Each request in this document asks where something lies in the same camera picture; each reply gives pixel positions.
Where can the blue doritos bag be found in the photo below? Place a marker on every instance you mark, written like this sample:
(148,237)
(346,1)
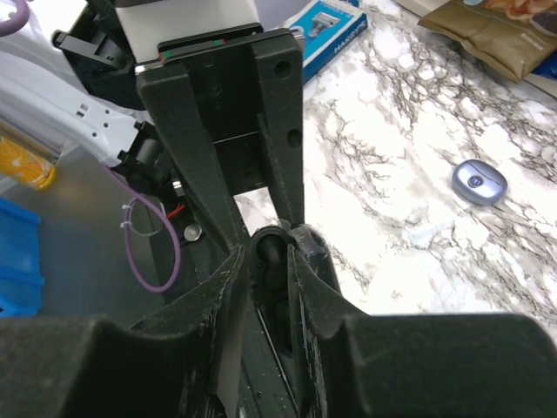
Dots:
(548,68)

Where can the blue-purple earbud charging case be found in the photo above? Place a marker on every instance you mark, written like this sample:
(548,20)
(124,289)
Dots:
(479,183)

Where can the blue razor package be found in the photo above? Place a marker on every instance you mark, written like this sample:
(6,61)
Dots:
(324,29)

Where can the blue plastic bin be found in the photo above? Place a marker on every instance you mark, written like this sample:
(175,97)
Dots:
(22,282)

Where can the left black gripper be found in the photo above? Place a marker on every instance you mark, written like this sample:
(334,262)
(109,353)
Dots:
(228,108)

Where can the orange patterned can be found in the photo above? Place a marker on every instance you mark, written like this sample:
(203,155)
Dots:
(22,161)

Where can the brown chips bag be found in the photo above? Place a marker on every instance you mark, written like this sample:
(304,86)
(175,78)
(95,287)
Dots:
(500,39)

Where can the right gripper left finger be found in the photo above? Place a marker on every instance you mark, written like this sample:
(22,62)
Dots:
(84,366)

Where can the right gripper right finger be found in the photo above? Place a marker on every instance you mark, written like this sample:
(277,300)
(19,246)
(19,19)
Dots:
(352,364)

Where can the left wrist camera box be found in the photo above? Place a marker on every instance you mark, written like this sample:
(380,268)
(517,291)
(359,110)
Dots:
(147,24)

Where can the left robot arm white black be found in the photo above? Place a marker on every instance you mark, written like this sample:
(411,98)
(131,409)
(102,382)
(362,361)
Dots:
(67,70)

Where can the black earbud charging case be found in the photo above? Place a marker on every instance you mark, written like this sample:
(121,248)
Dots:
(314,249)

